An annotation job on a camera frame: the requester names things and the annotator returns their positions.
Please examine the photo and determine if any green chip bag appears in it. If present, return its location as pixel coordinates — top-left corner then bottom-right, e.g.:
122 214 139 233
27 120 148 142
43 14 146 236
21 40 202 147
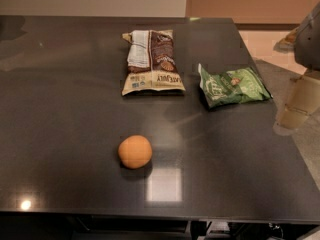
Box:
198 64 272 109

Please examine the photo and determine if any brown chip bag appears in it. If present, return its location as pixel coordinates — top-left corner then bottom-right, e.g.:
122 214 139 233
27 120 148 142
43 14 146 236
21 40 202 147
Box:
122 30 185 96

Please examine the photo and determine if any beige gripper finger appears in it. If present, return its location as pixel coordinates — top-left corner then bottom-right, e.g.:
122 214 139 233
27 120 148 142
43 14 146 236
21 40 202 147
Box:
273 70 320 136

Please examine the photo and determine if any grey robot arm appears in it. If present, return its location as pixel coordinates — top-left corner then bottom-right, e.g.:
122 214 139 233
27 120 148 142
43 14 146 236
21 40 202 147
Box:
273 2 320 136

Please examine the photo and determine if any orange fruit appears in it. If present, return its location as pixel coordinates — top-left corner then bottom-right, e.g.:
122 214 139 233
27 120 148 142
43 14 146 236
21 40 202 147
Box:
118 135 152 169

